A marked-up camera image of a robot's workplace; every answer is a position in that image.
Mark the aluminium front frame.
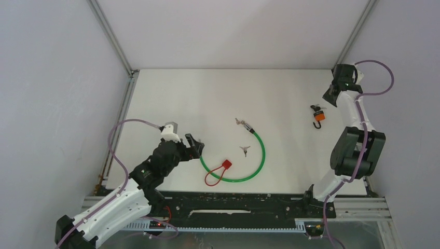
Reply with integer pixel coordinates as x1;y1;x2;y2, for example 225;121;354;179
327;197;403;248

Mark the small silver lock key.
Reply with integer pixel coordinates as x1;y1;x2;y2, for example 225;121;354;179
240;146;250;157

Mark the silver key bunch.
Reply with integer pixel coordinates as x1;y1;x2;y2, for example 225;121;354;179
235;118;246;126

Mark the aluminium corner post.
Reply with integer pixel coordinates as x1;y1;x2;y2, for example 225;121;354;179
87;0;134;77
332;0;379;71

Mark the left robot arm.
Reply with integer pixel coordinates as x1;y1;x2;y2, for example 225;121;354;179
54;133;204;248

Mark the green cable lock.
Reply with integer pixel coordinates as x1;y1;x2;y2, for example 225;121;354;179
199;122;267;187

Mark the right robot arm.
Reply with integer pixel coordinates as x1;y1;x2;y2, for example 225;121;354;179
301;64;386;217

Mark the orange padlock with keys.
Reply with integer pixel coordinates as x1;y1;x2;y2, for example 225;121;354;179
310;104;325;129

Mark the left aluminium corner post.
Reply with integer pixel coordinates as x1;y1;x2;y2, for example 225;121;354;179
87;0;134;77

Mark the red cable lock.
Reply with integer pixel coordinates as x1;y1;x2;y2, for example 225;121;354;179
204;159;233;187

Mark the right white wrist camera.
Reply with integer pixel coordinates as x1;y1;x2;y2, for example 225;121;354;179
353;67;364;85

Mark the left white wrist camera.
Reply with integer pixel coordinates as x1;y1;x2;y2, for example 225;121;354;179
161;121;181;143

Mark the grey cable duct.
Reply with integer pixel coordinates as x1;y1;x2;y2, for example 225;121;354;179
121;219;306;233

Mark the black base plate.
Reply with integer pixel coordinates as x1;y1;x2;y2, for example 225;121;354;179
149;191;335;228

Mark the right aluminium corner post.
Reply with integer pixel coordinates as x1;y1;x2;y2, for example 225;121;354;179
332;0;379;71

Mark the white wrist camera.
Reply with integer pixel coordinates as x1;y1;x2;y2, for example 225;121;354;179
161;121;181;143
353;67;364;85

